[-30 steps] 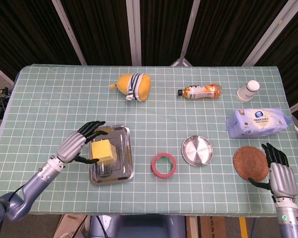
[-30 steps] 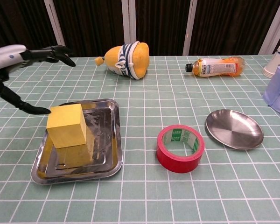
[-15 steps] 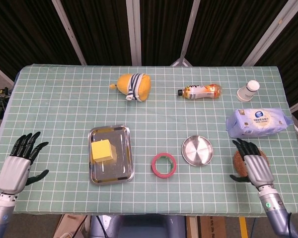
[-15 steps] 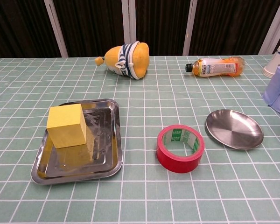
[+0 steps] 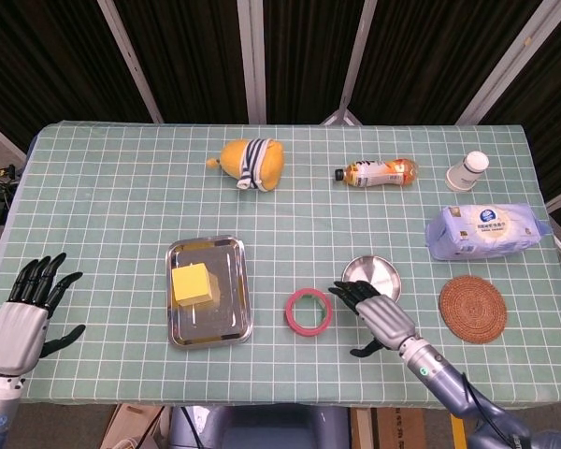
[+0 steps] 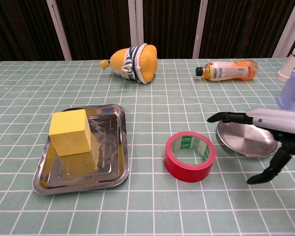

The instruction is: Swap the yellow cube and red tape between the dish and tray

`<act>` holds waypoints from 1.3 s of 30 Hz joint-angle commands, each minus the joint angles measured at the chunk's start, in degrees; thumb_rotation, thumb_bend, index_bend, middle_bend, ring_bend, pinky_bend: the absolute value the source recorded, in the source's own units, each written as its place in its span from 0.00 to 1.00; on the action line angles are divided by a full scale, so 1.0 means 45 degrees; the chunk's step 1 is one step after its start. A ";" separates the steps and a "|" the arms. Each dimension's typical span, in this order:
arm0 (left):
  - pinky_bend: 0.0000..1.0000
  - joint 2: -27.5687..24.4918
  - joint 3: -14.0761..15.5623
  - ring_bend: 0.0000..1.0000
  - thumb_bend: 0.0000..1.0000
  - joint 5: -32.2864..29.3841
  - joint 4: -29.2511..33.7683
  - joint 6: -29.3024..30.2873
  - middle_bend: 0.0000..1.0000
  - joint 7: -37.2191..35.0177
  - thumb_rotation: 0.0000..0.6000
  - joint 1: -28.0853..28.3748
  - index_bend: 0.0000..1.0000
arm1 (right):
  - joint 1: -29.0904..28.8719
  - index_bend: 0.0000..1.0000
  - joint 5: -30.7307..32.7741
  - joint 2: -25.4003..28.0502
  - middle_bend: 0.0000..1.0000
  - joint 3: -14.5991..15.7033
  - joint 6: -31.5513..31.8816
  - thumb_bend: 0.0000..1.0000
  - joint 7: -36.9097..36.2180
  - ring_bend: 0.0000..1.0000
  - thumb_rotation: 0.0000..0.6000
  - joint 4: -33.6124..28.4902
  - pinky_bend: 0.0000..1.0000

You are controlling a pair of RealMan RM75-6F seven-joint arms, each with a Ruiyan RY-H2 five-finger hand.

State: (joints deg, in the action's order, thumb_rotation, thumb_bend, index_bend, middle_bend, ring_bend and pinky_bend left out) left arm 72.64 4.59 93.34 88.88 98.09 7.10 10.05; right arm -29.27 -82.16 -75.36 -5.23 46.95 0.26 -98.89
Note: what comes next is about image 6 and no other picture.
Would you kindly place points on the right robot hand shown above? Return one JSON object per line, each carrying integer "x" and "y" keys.
{"x": 280, "y": 120}

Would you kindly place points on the red tape roll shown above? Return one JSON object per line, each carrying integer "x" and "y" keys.
{"x": 186, "y": 169}

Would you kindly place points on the yellow sponge block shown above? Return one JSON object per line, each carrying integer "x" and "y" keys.
{"x": 68, "y": 140}

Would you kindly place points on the lavender tissue pack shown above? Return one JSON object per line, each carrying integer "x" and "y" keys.
{"x": 293, "y": 96}

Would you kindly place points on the round steel plate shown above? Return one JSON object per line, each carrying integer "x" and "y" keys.
{"x": 245, "y": 140}

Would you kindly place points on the white paper cup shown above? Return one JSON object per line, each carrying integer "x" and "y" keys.
{"x": 293, "y": 61}

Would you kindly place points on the orange drink bottle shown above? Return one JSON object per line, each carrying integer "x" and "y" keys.
{"x": 226, "y": 71}

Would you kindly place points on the yellow plush toy striped shirt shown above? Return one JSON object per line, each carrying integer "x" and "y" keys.
{"x": 147, "y": 64}

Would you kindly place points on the green checkered tablecloth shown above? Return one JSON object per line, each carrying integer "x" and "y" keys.
{"x": 150, "y": 209}

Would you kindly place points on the rectangular steel tray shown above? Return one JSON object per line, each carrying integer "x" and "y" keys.
{"x": 110, "y": 147}

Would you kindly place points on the white partition frame post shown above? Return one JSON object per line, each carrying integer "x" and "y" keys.
{"x": 60, "y": 32}
{"x": 135, "y": 24}
{"x": 200, "y": 29}
{"x": 288, "y": 27}

